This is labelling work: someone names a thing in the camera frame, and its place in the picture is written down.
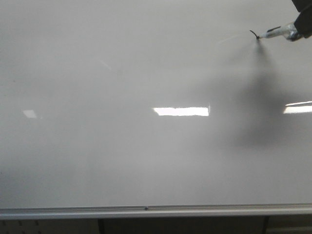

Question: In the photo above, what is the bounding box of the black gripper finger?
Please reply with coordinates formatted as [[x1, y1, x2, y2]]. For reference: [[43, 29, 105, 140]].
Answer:
[[294, 9, 312, 38], [292, 0, 312, 12]]

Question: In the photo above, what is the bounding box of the black white whiteboard marker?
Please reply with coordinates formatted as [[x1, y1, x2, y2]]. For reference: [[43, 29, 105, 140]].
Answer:
[[256, 22, 304, 42]]

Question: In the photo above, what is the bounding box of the dark table under whiteboard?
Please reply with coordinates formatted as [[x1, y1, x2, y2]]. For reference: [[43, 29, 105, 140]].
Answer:
[[0, 215, 312, 234]]

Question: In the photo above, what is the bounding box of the white whiteboard with aluminium frame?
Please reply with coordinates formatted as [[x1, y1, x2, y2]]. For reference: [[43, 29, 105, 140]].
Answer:
[[0, 0, 312, 220]]

